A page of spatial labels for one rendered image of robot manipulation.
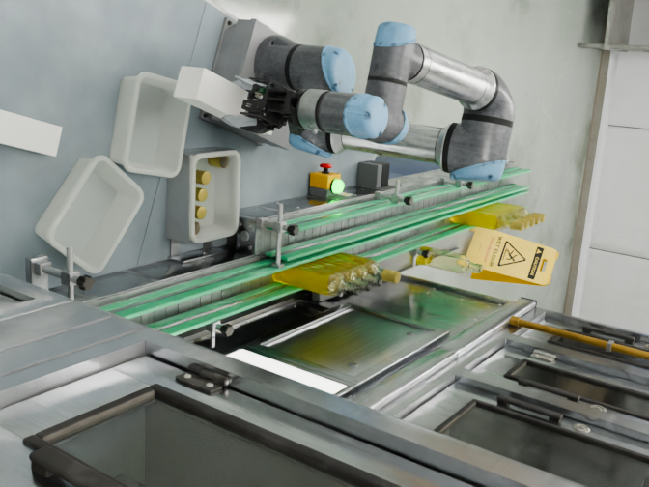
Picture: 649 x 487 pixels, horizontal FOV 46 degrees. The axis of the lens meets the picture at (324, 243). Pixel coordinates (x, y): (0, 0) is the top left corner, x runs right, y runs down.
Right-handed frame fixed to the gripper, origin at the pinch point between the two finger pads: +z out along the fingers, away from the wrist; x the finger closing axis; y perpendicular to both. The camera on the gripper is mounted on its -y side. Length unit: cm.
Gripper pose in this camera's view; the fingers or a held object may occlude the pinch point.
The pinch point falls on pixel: (234, 102)
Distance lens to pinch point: 157.0
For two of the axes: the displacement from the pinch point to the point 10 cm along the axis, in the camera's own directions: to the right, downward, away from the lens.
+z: -8.1, -1.9, 5.5
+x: -2.5, 9.7, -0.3
